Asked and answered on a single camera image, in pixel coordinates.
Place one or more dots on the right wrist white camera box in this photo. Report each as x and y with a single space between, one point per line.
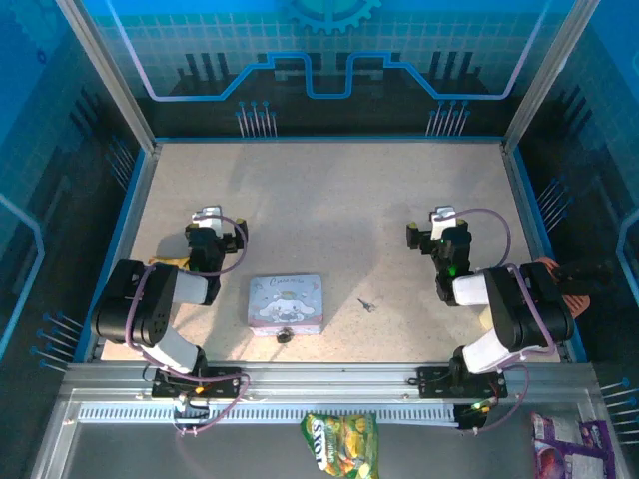
442 222

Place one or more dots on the yellow snack bag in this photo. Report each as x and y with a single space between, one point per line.
170 262

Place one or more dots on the cartoon dog tin box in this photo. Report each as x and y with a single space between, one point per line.
284 299

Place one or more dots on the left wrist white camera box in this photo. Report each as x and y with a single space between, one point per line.
209 219

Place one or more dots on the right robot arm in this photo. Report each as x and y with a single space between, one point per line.
524 319

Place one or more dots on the silver key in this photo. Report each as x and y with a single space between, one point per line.
367 305

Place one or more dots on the wide aluminium frame rail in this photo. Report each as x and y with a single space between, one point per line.
324 374

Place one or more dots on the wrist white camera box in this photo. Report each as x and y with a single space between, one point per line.
442 222
209 219

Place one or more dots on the purple snack bag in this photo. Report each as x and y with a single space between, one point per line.
564 449

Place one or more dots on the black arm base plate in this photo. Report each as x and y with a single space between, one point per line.
429 381
219 376

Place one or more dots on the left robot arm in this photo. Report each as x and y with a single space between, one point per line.
135 309

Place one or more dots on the aluminium frame post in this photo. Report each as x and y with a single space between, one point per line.
544 80
110 80

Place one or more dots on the small black padlock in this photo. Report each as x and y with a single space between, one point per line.
284 336

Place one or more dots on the aluminium side rail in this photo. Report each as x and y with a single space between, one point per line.
125 239
531 239

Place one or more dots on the green yellow chips bag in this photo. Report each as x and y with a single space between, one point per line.
344 444

